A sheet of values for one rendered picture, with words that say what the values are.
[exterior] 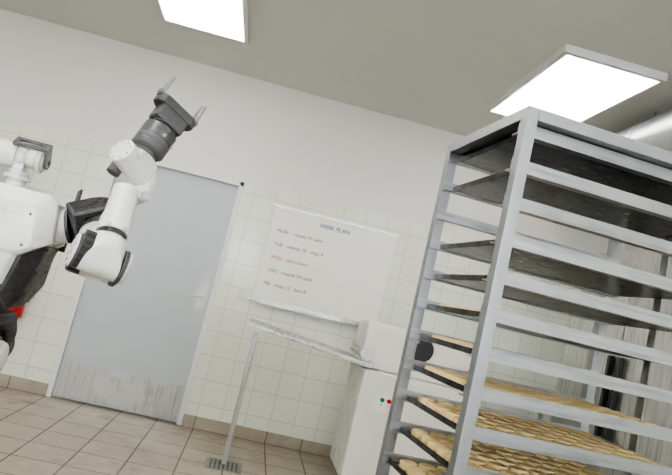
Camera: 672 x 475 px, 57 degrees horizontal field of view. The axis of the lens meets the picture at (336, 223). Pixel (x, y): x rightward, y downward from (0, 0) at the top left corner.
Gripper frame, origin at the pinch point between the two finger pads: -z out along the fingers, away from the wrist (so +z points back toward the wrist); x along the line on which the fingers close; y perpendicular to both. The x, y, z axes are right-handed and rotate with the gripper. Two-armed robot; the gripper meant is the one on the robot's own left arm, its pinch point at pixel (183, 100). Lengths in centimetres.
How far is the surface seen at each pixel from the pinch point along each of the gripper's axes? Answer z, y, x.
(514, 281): 11, -67, -68
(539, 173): -14, -71, -58
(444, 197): -22, -31, -72
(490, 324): 24, -65, -66
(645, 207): -21, -85, -83
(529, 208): -5, -69, -61
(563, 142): -23, -74, -58
